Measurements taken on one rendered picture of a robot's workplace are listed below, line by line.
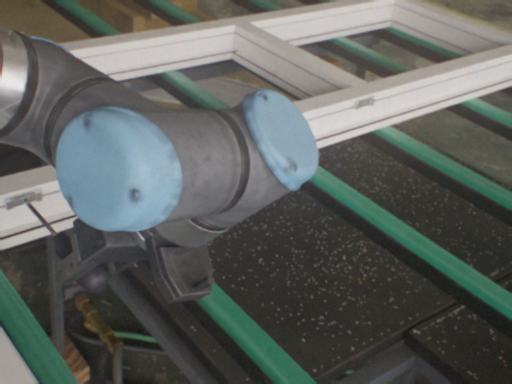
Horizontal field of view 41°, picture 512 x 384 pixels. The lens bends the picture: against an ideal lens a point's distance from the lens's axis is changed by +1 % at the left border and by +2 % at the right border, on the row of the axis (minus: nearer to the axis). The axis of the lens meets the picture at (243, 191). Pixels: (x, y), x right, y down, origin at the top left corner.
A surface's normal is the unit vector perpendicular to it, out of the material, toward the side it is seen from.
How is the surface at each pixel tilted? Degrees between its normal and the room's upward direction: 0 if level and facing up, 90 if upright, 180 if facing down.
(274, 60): 90
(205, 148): 51
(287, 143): 43
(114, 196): 76
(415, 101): 90
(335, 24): 90
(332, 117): 90
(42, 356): 0
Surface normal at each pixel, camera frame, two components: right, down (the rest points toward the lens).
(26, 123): 0.56, 0.67
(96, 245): -0.70, -0.03
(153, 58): 0.61, 0.47
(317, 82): -0.78, 0.26
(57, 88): -0.29, -0.50
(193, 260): 0.65, -0.42
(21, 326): 0.10, -0.84
